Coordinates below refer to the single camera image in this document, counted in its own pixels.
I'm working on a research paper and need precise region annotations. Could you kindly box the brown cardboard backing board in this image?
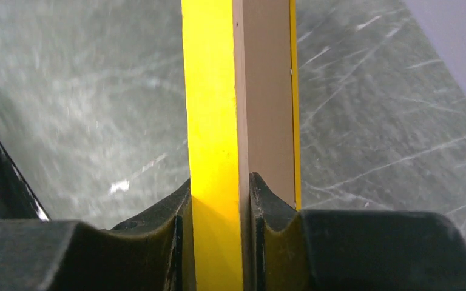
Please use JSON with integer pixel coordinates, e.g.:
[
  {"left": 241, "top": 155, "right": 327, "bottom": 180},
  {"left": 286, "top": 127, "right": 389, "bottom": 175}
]
[{"left": 243, "top": 1, "right": 295, "bottom": 207}]

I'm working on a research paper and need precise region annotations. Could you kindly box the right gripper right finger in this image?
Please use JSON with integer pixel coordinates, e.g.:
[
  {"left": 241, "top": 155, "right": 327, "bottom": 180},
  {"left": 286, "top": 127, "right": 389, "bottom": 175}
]
[{"left": 249, "top": 173, "right": 466, "bottom": 290}]

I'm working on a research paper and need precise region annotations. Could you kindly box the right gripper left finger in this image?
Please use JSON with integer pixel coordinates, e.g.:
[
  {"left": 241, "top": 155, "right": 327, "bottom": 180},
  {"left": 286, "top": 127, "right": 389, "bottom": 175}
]
[{"left": 0, "top": 182, "right": 196, "bottom": 290}]

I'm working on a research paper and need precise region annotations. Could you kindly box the yellow wooden picture frame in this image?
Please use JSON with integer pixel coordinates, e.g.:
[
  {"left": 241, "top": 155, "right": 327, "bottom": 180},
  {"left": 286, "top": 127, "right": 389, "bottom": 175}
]
[{"left": 181, "top": 1, "right": 302, "bottom": 290}]

